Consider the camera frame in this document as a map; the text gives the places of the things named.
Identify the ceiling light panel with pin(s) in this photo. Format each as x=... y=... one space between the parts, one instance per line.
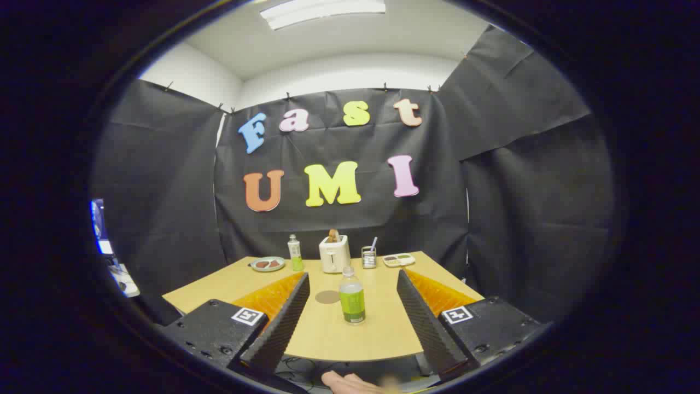
x=322 y=11

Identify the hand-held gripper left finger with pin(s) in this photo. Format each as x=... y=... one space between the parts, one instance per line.
x=284 y=323

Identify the round brown coaster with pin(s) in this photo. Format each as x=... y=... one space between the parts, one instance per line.
x=327 y=297

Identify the black backdrop cloth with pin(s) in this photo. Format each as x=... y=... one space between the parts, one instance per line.
x=164 y=191

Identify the green juice bottle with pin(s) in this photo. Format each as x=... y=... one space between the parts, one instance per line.
x=353 y=303

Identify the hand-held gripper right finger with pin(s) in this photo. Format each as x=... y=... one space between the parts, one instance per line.
x=424 y=323

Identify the white divided tray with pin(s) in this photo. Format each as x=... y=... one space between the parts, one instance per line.
x=398 y=260

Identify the slim green and white bottle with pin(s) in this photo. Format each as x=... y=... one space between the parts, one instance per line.
x=296 y=257

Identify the pale green plate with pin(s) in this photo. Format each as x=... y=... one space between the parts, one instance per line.
x=255 y=268

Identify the computer monitor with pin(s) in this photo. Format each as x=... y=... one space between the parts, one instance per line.
x=98 y=224

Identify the cream toaster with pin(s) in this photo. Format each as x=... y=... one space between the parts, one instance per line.
x=334 y=257

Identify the brown bread slice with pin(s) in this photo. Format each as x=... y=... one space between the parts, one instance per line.
x=333 y=235

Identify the wooden table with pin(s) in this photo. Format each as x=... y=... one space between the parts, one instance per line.
x=328 y=336

